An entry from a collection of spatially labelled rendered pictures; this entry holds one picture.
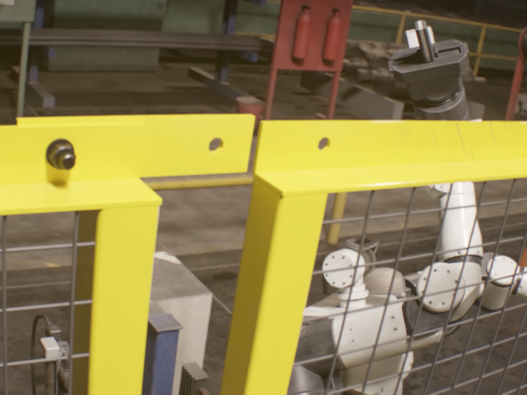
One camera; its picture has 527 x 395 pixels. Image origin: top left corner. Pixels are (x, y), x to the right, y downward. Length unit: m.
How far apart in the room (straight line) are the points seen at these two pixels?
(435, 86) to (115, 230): 0.71
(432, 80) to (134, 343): 0.69
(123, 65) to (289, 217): 9.10
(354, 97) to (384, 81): 0.53
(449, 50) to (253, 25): 10.04
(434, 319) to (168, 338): 1.07
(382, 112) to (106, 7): 3.58
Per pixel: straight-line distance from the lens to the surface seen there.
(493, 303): 1.75
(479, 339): 4.48
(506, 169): 0.86
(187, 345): 2.34
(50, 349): 1.54
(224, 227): 5.26
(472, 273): 1.21
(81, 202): 0.56
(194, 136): 0.63
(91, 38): 7.95
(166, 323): 2.10
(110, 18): 9.53
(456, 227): 1.22
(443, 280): 1.17
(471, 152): 0.85
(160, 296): 2.22
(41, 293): 4.17
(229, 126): 0.65
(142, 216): 0.58
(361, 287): 1.43
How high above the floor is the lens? 2.01
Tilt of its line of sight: 18 degrees down
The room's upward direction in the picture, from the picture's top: 9 degrees clockwise
